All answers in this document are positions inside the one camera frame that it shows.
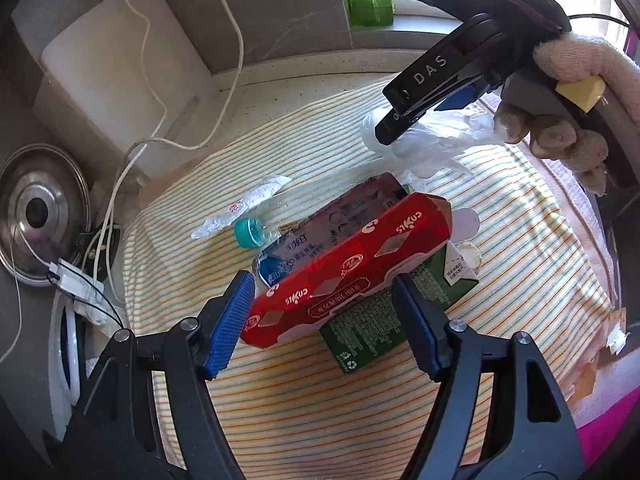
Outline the torn brown paper scrap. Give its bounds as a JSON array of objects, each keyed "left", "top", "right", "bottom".
[{"left": 567, "top": 307, "right": 631, "bottom": 403}]

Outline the clear bottle with teal cap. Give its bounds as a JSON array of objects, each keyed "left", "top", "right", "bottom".
[{"left": 234, "top": 216, "right": 301, "bottom": 253}]

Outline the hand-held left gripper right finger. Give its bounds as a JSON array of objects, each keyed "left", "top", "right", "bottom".
[{"left": 391, "top": 274, "right": 586, "bottom": 480}]

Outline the striped cloth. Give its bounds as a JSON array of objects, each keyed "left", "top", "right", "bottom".
[{"left": 122, "top": 72, "right": 618, "bottom": 480}]

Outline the red carton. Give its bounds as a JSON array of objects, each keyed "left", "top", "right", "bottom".
[{"left": 239, "top": 191, "right": 481, "bottom": 348}]

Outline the blue and white toothpaste tube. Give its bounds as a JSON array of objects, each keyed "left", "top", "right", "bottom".
[{"left": 251, "top": 172, "right": 412, "bottom": 288}]

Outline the clear plastic bag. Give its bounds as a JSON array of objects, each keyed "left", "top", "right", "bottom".
[{"left": 360, "top": 107, "right": 501, "bottom": 181}]

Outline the white charger plug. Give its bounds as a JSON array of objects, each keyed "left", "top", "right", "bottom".
[{"left": 47, "top": 257, "right": 108, "bottom": 323}]

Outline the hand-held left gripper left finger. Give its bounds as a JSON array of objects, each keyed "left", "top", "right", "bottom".
[{"left": 42, "top": 270, "right": 256, "bottom": 480}]

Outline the white crumpled wrapper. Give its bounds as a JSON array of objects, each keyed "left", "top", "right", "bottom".
[{"left": 191, "top": 175, "right": 293, "bottom": 241}]

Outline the green carton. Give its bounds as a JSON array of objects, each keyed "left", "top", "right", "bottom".
[{"left": 320, "top": 247, "right": 477, "bottom": 376}]

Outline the steel pot lid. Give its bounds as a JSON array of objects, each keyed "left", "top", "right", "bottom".
[{"left": 0, "top": 142, "right": 91, "bottom": 288}]

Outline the person's right hand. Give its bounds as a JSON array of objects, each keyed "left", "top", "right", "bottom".
[{"left": 492, "top": 34, "right": 640, "bottom": 195}]

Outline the pink garment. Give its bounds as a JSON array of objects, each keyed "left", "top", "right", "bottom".
[{"left": 575, "top": 390, "right": 640, "bottom": 471}]

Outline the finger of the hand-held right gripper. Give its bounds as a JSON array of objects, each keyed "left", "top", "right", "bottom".
[
  {"left": 434, "top": 81, "right": 489, "bottom": 112},
  {"left": 375, "top": 104, "right": 442, "bottom": 146}
]

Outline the white plastic box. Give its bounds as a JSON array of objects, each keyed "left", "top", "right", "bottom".
[{"left": 11, "top": 0, "right": 221, "bottom": 181}]

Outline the white cable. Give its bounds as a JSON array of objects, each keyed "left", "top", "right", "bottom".
[
  {"left": 95, "top": 0, "right": 166, "bottom": 281},
  {"left": 130, "top": 0, "right": 246, "bottom": 151}
]

